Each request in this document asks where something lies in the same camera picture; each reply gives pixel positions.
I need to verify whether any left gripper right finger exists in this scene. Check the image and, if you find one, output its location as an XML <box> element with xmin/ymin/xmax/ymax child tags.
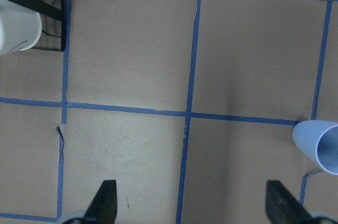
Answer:
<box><xmin>265</xmin><ymin>180</ymin><xmax>317</xmax><ymax>224</ymax></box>

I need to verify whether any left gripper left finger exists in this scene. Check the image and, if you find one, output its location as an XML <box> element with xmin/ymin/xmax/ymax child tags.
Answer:
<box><xmin>83</xmin><ymin>180</ymin><xmax>117</xmax><ymax>224</ymax></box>

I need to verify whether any light blue plastic cup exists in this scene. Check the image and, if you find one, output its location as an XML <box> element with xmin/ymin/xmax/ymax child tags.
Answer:
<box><xmin>292</xmin><ymin>120</ymin><xmax>337</xmax><ymax>175</ymax></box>

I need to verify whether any white mug inner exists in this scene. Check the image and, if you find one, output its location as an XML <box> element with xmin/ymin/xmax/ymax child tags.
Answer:
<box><xmin>1</xmin><ymin>0</ymin><xmax>42</xmax><ymax>55</ymax></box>

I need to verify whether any black wire mug rack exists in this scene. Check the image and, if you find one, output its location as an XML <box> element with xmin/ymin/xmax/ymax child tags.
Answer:
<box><xmin>0</xmin><ymin>0</ymin><xmax>67</xmax><ymax>52</ymax></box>

